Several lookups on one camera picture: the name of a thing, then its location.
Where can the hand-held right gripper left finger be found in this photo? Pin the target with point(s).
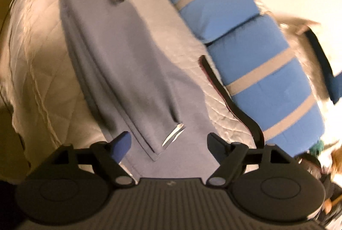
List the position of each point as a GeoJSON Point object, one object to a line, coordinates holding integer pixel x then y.
{"type": "Point", "coordinates": [121, 147]}

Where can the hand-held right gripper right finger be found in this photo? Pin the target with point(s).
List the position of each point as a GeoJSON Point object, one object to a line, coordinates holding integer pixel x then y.
{"type": "Point", "coordinates": [217, 147]}

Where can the grey fleece pants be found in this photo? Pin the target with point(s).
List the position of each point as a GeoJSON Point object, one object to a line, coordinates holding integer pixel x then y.
{"type": "Point", "coordinates": [120, 58]}

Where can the large blue striped pillow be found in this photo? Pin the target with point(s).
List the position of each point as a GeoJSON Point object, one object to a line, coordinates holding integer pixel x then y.
{"type": "Point", "coordinates": [267, 77]}

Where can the teal yarn bundle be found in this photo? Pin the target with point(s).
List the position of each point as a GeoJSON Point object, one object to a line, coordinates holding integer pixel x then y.
{"type": "Point", "coordinates": [317, 147]}

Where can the black bag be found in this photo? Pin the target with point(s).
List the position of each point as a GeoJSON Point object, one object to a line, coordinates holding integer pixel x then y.
{"type": "Point", "coordinates": [320, 184]}

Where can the navy folded cloth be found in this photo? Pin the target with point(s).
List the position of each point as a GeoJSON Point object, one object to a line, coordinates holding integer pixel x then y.
{"type": "Point", "coordinates": [324, 66]}

